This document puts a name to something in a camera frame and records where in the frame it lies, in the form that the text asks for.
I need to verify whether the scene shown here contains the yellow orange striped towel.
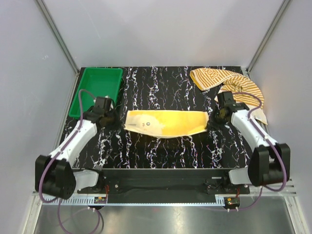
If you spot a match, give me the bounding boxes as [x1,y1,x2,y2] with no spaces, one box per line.
[190,68,268,125]

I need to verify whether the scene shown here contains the yellow cream towel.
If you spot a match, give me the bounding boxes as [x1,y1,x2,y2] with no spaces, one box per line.
[124,110,209,138]

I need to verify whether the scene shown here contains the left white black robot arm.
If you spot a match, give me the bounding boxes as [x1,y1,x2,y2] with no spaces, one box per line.
[35,106,120,203]

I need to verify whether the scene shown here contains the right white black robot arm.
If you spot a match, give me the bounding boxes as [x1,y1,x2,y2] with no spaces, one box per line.
[206,103,291,193]

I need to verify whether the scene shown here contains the green plastic tray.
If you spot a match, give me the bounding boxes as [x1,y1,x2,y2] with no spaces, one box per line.
[68,67,123,119]

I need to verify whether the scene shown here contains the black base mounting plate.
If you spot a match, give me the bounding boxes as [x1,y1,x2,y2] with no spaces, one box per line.
[79,169,250,197]

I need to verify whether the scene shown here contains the left small controller board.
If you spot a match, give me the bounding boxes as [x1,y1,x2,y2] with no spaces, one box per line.
[94,196,107,204]

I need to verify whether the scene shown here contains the small controller board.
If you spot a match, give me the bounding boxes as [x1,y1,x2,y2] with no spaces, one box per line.
[94,196,107,204]
[225,197,240,207]

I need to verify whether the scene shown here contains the right small controller board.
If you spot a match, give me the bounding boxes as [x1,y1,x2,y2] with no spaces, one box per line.
[225,197,240,207]

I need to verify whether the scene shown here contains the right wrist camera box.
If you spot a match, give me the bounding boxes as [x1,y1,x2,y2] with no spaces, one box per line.
[216,91,236,108]

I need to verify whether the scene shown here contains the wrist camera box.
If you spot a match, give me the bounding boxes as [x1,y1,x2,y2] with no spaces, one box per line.
[93,96,115,113]
[216,91,236,108]

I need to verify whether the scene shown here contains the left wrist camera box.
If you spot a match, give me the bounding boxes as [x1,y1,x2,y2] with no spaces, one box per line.
[93,96,115,113]

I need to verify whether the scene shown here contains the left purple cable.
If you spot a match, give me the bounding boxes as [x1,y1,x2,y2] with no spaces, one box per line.
[38,89,105,234]

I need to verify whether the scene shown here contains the slotted aluminium cable duct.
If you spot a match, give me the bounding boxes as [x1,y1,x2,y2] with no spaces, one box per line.
[62,194,225,207]

